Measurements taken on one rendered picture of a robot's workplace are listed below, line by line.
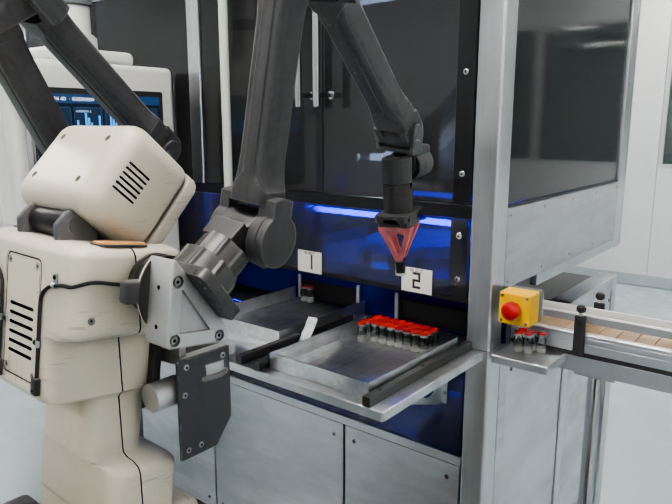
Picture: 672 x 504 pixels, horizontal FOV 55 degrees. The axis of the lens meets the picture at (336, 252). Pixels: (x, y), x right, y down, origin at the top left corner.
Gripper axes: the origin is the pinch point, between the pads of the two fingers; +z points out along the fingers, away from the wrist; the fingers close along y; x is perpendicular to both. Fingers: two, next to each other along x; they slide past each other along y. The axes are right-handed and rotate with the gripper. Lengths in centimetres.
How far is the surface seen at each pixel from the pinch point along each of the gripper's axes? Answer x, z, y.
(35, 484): 164, 113, 31
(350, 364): 11.7, 24.8, -1.3
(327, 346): 21.0, 25.4, 7.0
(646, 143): -56, 41, 484
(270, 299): 50, 26, 32
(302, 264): 40, 15, 33
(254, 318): 48, 26, 19
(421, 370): -4.3, 23.6, -2.0
